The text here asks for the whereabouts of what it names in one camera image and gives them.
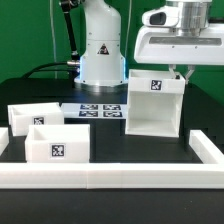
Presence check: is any white drawer box rear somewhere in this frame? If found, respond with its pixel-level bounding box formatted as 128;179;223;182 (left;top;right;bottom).
8;102;64;136

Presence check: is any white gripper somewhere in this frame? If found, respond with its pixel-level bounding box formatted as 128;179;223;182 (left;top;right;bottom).
134;25;224;84

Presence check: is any white marker sheet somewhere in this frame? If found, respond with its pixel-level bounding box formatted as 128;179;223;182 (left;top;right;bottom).
61;103;127;119

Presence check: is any white U-shaped fence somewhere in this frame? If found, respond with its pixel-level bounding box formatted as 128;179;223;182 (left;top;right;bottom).
0;130;224;189

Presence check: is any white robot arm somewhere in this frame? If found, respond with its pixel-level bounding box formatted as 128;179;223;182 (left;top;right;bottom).
75;0;224;92

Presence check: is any white drawer box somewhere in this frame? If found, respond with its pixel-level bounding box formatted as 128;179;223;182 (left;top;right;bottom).
25;124;90;163
8;102;64;136

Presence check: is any white drawer box front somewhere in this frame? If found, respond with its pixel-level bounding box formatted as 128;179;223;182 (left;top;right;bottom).
25;124;90;163

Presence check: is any white drawer cabinet frame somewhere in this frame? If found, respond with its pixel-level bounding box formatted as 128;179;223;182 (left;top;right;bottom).
125;69;185;138

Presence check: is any black cable bundle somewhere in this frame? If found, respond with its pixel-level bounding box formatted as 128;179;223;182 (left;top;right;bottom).
22;0;82;80

